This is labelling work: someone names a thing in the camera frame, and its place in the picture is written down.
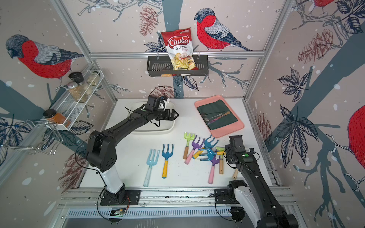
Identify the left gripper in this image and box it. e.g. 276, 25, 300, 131
152, 108, 180, 120

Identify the blue claw rake yellow handle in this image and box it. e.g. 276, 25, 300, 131
199, 148, 225, 161

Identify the light blue rake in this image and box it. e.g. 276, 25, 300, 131
143, 149, 160, 187

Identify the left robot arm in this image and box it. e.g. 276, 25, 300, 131
86, 104, 179, 194

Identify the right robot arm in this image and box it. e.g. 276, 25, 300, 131
225, 135, 299, 228

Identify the white storage box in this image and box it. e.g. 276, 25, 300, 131
128, 101, 175, 135

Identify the pink tray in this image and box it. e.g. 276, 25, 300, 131
194, 95, 245, 138

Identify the dark green cloth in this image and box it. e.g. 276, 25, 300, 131
197, 100, 238, 130

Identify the Chuba cassava chips bag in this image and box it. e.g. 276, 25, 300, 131
162, 28, 198, 71

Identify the clear spice jar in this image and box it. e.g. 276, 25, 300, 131
86, 71, 100, 86

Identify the silver lid spice jar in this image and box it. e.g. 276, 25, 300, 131
67, 82, 87, 103

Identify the black lid spice jar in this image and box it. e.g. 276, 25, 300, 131
68, 72, 84, 84

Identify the orange spice jar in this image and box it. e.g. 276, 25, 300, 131
43, 109, 71, 127

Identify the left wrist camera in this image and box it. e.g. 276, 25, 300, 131
144, 96, 169, 111

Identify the purple rake pink handle lower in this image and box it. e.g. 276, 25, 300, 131
208, 155, 220, 184

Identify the purple rake pink handle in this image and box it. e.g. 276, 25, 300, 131
208, 155, 220, 184
184, 136, 204, 165

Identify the teal rake yellow handle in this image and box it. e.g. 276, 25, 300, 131
193, 135, 219, 159

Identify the green rake wooden handle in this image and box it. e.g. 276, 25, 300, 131
183, 132, 196, 160

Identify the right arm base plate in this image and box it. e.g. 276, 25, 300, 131
214, 188, 239, 205

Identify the black wall basket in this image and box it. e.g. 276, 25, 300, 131
147, 55, 209, 77

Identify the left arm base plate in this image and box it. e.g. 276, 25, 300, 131
100, 189, 141, 206

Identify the white wire spice rack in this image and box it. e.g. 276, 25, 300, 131
47, 69, 104, 130

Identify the wire cup holder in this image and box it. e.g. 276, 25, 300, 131
1, 119, 63, 155

